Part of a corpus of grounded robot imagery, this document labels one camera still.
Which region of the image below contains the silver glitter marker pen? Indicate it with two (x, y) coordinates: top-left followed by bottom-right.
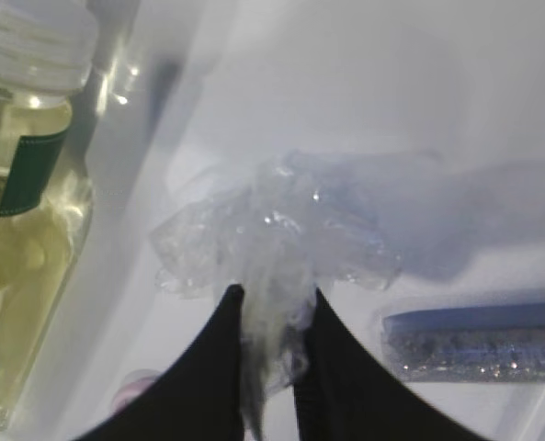
(382, 303), (545, 383)

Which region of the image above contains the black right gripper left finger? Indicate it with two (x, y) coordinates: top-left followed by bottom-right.
(78, 285), (244, 440)

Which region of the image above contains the clear plastic sheet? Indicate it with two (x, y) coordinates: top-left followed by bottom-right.
(148, 149), (443, 433)

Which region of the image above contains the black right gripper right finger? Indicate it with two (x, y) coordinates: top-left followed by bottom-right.
(293, 290), (482, 441)

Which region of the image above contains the yellow tea plastic bottle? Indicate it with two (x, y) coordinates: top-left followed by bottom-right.
(0, 1), (98, 434)

